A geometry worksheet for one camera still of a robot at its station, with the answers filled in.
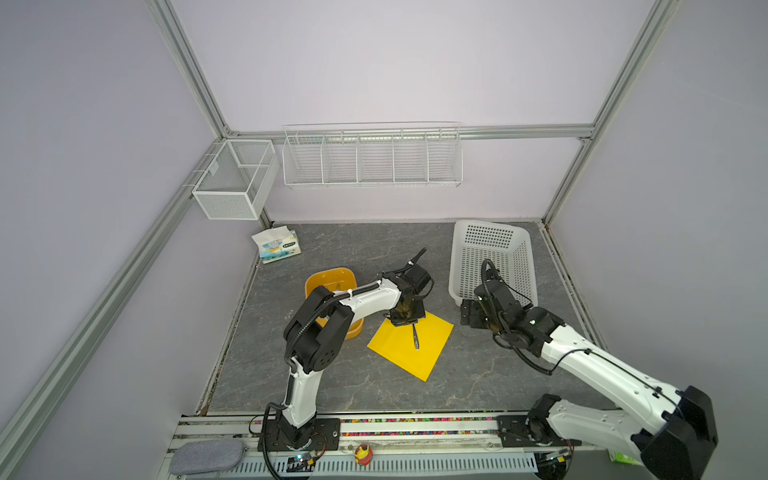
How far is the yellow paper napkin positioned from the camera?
86 centimetres

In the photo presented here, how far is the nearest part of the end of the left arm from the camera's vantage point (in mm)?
722

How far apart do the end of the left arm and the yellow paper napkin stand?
0.03m
